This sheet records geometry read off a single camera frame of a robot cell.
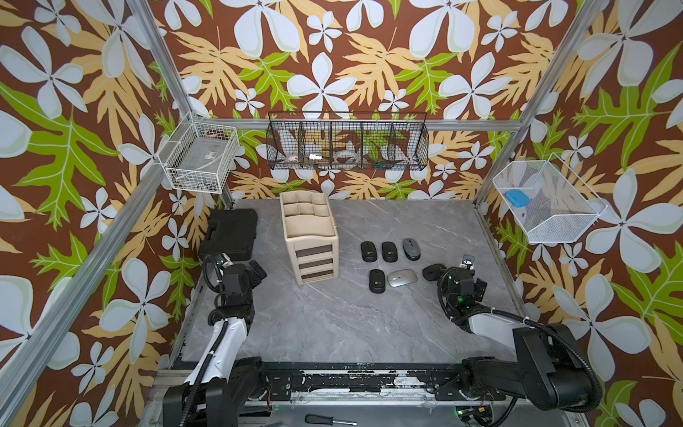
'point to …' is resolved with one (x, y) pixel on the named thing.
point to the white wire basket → (200, 156)
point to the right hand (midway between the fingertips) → (459, 273)
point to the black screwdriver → (327, 420)
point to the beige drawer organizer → (311, 235)
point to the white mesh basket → (551, 203)
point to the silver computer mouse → (402, 277)
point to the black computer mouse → (411, 248)
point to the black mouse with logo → (377, 284)
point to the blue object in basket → (518, 198)
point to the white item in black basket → (315, 157)
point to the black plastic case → (232, 232)
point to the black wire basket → (347, 140)
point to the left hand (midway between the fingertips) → (244, 266)
